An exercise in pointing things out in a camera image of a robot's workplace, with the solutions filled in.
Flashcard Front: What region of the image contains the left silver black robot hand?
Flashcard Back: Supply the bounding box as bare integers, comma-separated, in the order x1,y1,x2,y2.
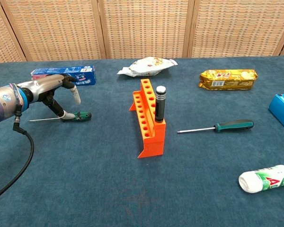
21,73,82,121

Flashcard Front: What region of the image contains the small green black screwdriver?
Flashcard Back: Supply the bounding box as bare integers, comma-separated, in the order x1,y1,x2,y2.
28,111,92,123

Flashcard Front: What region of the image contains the large green handled screwdriver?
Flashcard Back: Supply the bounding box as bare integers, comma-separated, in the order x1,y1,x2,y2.
177,119,255,135

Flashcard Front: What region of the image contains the gold biscuit packet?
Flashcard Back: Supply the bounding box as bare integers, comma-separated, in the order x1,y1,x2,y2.
198,69,258,91

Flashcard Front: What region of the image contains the orange screwdriver rack with holes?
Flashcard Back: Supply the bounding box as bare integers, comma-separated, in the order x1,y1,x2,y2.
129,79,167,159

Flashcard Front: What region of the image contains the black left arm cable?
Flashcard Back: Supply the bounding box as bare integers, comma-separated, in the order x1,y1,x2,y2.
0,111,35,203

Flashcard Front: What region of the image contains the black metal precision screwdriver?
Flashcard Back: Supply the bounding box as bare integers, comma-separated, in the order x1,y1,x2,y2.
154,85,167,123

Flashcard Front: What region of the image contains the blue sandwich cookie box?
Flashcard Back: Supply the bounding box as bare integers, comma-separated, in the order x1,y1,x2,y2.
30,65,96,90

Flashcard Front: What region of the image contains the white snack bag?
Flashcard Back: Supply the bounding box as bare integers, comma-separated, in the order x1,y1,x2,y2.
116,57,178,78

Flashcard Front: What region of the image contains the white bottle with green label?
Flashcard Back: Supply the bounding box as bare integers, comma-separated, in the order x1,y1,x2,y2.
238,165,284,194

